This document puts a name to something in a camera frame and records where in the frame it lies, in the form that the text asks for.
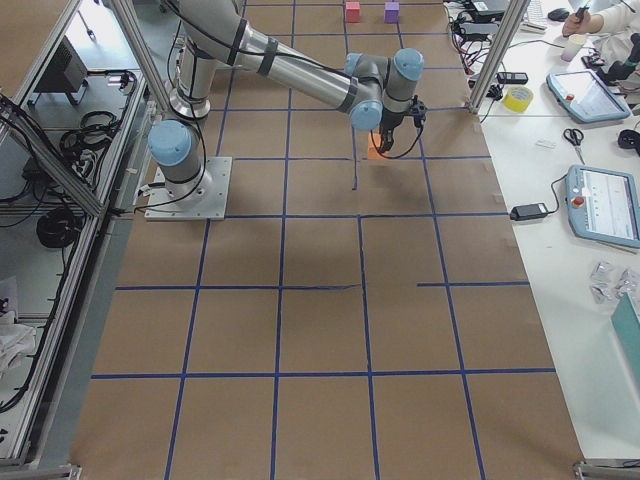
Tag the black power adapter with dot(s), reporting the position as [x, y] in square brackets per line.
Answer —
[528, 212]

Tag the blue teach pendant near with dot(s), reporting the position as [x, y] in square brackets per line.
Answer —
[603, 205]

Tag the black handled scissors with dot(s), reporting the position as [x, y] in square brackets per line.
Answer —
[575, 137]

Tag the orange foam cube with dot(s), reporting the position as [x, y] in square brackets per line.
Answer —
[373, 144]

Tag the white paper cup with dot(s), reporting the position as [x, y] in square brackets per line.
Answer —
[574, 44]

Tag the pink foam cube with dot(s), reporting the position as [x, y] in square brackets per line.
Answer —
[352, 11]

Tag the teal box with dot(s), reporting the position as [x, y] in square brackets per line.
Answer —
[623, 337]

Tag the person's hand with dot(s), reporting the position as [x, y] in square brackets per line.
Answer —
[587, 24]

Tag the blue teach pendant far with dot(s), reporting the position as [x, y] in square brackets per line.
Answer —
[585, 97]

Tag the purple foam cube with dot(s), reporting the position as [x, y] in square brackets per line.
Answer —
[391, 12]

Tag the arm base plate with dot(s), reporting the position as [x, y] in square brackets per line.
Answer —
[204, 197]

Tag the blue teach pendant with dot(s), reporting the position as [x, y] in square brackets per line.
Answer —
[585, 97]
[603, 205]

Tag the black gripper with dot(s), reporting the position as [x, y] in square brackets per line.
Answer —
[389, 123]

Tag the yellow tape roll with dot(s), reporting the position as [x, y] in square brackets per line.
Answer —
[518, 98]

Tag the aluminium frame post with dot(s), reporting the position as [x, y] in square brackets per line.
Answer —
[508, 28]

